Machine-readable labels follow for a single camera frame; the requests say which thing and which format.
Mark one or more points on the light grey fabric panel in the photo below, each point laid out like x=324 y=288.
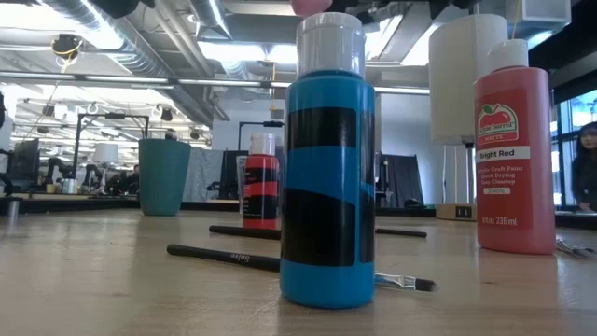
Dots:
x=203 y=175

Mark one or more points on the large pink paint bottle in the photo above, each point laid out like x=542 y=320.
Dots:
x=310 y=7

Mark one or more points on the person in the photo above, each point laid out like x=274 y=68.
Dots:
x=134 y=179
x=585 y=172

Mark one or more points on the silver ventilation duct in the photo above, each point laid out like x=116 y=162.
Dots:
x=130 y=42

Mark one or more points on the black computer monitor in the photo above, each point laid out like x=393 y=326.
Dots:
x=25 y=161

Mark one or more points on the teal green plastic cup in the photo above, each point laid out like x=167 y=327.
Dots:
x=163 y=177

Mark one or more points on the small white shade lamp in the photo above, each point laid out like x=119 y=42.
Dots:
x=106 y=153

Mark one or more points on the dark grey fabric panel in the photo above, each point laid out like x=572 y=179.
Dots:
x=406 y=179

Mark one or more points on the small red paint bottle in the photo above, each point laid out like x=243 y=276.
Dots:
x=261 y=186

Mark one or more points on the white shade wooden base lamp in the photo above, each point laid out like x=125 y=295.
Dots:
x=454 y=84

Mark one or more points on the black background rig frame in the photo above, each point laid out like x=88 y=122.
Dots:
x=114 y=116
x=261 y=123

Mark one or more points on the small blue paint bottle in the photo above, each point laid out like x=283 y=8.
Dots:
x=326 y=177

